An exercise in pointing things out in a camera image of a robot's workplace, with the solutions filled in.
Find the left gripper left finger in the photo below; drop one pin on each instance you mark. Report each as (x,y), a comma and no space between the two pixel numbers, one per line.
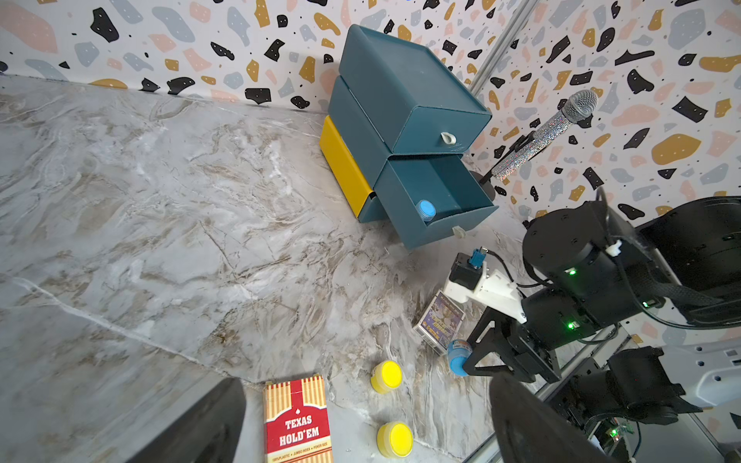
(201,427)

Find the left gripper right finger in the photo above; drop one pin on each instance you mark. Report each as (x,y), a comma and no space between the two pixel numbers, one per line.
(529,431)

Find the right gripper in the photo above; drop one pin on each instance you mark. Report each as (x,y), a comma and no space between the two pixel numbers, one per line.
(500,343)

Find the blue paint can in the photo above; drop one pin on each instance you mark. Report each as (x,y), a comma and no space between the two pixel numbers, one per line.
(458,353)
(426,210)

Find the teal drawer cabinet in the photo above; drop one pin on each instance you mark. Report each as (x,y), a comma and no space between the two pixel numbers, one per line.
(398,126)

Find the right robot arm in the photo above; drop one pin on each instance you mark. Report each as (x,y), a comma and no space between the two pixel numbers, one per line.
(593,271)

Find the yellow paint can lower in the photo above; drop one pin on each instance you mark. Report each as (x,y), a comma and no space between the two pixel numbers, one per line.
(395,440)

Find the yellow paint can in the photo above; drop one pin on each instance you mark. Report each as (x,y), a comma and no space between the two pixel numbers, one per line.
(386,377)
(395,440)

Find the yellow paint can upper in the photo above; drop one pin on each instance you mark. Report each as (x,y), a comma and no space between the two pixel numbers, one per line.
(386,377)

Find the red Texas Hold'em card box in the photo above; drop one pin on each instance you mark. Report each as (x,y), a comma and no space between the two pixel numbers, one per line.
(297,421)

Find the purple playing card box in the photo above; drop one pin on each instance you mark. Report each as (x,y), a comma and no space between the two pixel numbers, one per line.
(439,324)

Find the glitter microphone on stand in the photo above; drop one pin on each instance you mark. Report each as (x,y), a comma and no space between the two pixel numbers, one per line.
(576,109)

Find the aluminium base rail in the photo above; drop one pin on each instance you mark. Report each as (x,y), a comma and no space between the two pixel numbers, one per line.
(579,398)

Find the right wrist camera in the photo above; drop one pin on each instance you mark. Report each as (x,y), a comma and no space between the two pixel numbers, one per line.
(470,279)

